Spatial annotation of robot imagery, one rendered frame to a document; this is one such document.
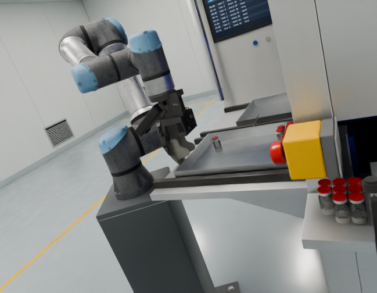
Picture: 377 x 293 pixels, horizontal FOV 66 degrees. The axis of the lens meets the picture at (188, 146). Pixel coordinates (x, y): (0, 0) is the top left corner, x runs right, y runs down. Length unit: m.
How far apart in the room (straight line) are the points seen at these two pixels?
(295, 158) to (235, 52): 1.16
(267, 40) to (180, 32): 5.30
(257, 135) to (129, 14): 6.64
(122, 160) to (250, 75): 0.88
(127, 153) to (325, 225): 0.67
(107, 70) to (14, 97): 5.50
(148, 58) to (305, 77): 0.37
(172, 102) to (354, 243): 0.49
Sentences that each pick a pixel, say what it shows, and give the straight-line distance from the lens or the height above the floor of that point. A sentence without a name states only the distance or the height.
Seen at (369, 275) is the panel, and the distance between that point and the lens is 0.74.
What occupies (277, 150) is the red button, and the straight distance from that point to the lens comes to 0.50.
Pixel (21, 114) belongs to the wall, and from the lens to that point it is 6.24.
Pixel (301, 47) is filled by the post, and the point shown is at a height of 1.15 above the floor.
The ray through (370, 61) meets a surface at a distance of 0.52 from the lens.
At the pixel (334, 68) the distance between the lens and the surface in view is 0.52.
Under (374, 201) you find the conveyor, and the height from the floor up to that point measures 0.98.
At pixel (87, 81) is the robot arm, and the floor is 1.20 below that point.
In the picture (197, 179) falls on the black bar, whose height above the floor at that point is 0.90.
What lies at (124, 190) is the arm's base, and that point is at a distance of 1.03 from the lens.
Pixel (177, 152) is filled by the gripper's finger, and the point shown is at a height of 0.95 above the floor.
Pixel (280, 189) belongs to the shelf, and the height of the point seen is 0.88.
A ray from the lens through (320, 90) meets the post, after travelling 0.53.
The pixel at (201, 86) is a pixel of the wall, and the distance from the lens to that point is 6.80.
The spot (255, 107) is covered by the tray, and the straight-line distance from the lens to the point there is 1.25.
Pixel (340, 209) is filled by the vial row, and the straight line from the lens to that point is 0.51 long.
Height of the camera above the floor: 1.21
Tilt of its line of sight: 19 degrees down
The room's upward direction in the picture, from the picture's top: 19 degrees counter-clockwise
